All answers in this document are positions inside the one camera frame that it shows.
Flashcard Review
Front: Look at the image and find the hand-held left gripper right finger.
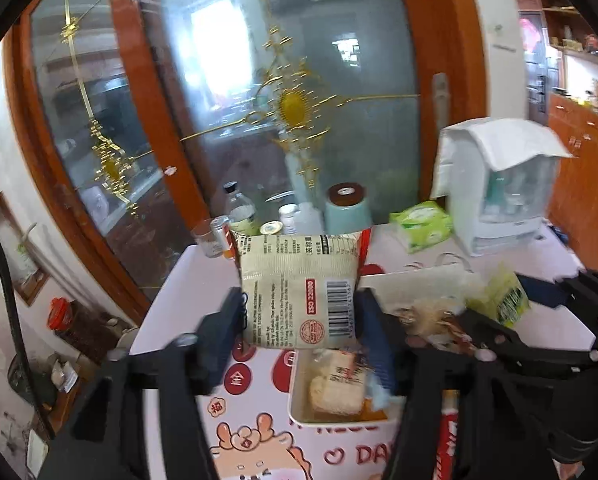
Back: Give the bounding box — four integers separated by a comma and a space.
354, 287, 534, 480

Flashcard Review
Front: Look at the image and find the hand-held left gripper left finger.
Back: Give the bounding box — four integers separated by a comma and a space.
39, 287, 247, 480

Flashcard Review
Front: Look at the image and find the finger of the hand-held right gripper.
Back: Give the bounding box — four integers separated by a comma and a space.
516, 269, 598, 322
459, 310, 598, 377

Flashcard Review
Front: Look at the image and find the yellow green snack packet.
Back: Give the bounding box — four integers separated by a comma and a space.
466, 265, 530, 331

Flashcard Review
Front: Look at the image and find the beige snack packet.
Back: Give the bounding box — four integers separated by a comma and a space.
231, 232, 362, 351

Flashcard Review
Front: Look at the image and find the white plastic tray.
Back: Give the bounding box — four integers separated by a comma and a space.
288, 267, 484, 426

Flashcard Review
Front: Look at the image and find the pale rice cracker packet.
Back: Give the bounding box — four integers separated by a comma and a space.
306, 350, 370, 416

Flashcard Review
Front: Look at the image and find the brown crumbly snack packet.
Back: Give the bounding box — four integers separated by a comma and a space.
399, 300, 464, 346

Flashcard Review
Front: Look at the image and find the clear drinking glass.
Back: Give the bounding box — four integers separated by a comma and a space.
191, 225, 220, 259

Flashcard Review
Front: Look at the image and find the glass jar with orange contents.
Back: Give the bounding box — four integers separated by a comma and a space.
210, 215, 236, 258

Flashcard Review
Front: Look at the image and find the wooden cabinet with shelves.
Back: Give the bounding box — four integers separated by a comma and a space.
531, 0, 598, 271

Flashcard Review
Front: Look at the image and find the red snack packet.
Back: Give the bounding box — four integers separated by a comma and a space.
441, 390, 460, 480

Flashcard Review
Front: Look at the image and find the green label glass bottle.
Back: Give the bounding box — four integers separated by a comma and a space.
223, 182, 257, 237

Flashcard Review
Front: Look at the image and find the small white cap bottle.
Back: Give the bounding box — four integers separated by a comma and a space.
278, 203, 300, 235

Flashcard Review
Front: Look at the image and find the green tissue pack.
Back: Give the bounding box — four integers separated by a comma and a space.
389, 201, 454, 255

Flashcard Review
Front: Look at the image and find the teal canister with brown lid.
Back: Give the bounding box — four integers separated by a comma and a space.
324, 181, 374, 237

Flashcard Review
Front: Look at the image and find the translucent white plastic bottle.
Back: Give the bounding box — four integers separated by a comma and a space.
293, 201, 325, 236

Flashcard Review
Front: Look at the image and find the white cosmetic storage box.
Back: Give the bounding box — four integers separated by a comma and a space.
430, 117, 574, 258

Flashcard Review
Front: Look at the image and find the red lid jar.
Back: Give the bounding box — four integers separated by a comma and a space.
49, 297, 75, 332

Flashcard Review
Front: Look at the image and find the curved glass door panel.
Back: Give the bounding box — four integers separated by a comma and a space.
9, 0, 195, 306

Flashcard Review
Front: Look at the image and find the red paper door decoration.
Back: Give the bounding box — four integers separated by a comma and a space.
519, 17, 542, 56

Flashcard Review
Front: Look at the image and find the glass door with gold ornament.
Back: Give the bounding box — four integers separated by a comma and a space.
134, 0, 480, 241

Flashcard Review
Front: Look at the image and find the black cable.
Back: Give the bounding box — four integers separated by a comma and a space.
0, 215, 45, 436

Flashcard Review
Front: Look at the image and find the white wall switch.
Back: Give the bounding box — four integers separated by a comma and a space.
489, 22, 517, 53

